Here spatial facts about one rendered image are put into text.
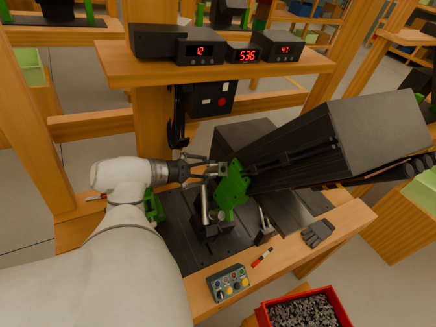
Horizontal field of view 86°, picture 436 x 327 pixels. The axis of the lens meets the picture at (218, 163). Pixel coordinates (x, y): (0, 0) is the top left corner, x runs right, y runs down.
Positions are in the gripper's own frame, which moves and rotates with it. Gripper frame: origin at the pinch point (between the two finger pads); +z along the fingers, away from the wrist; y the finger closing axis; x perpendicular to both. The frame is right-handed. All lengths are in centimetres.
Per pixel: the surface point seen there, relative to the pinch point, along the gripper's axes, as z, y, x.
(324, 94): 75, 39, -3
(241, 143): 15.2, 10.4, 1.2
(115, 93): 31, 108, 281
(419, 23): 819, 384, 110
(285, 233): 16.9, -23.6, -18.3
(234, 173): 4.3, -1.8, -6.1
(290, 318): 21, -57, -16
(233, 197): 4.4, -10.7, -4.8
